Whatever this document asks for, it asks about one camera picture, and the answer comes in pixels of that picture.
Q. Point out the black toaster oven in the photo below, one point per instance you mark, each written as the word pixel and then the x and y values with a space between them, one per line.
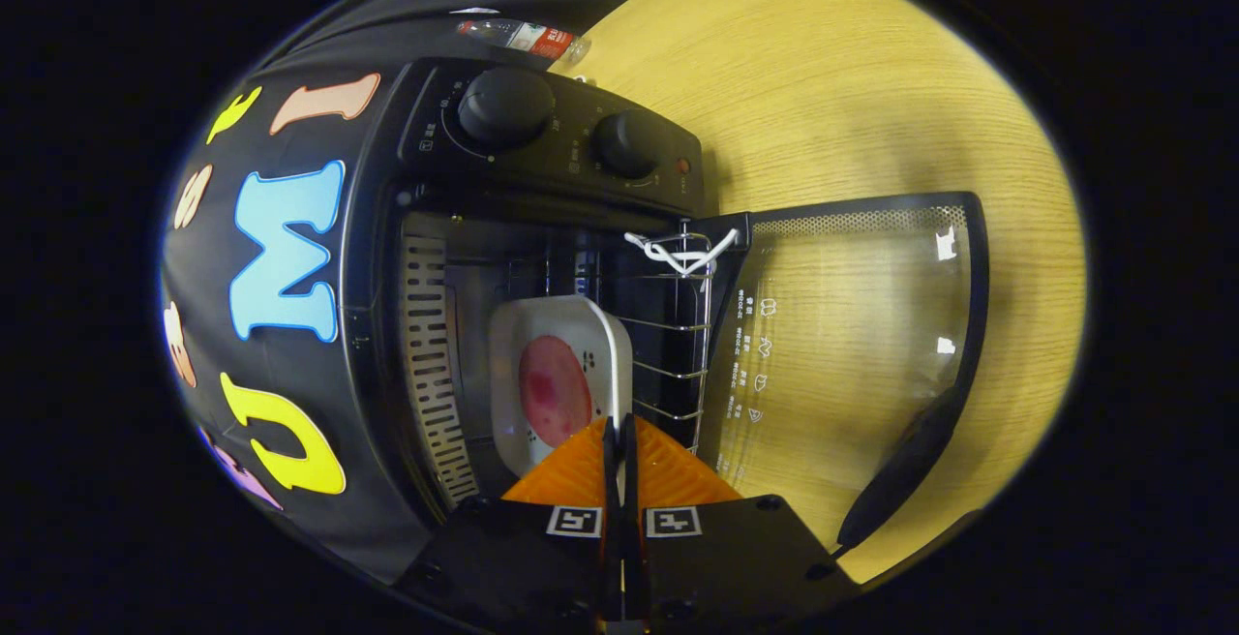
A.
pixel 542 146

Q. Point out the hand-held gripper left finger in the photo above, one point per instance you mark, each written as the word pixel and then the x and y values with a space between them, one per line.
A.
pixel 523 558

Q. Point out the clear plastic water bottle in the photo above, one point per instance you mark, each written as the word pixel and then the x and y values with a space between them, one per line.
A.
pixel 528 37

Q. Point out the pink meat slice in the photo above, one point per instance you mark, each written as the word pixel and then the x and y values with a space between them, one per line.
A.
pixel 554 388

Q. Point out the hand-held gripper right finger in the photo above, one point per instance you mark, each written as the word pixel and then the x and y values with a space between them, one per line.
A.
pixel 736 558

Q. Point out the white square plate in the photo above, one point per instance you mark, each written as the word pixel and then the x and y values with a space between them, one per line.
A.
pixel 605 364

